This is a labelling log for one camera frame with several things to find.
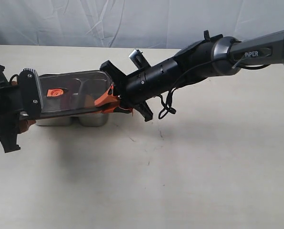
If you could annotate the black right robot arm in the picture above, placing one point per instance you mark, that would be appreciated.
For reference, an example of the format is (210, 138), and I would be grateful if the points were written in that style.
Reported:
(211, 57)

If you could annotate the transparent lunchbox lid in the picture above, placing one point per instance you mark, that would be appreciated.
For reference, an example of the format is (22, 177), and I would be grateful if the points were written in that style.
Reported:
(70, 94)

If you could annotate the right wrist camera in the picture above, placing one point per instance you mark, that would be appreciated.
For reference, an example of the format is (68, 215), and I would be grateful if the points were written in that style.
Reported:
(136, 56)

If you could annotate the steel lunchbox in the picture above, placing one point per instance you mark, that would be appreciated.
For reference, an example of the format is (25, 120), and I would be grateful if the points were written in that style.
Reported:
(87, 120)

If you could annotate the white backdrop cloth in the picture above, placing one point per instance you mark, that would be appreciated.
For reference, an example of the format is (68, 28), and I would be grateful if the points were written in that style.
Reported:
(134, 23)

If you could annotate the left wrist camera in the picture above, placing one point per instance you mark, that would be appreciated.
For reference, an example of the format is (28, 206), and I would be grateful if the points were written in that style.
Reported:
(30, 89)

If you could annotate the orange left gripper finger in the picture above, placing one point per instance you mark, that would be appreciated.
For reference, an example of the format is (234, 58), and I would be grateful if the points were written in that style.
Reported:
(24, 125)

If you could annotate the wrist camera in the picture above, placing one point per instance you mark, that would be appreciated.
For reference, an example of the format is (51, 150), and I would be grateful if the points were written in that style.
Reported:
(136, 56)
(30, 89)

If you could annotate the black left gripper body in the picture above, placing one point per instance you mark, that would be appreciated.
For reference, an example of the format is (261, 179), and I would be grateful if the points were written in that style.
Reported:
(10, 109)

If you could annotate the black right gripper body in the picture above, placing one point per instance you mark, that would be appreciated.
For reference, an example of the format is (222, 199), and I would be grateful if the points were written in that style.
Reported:
(135, 89)

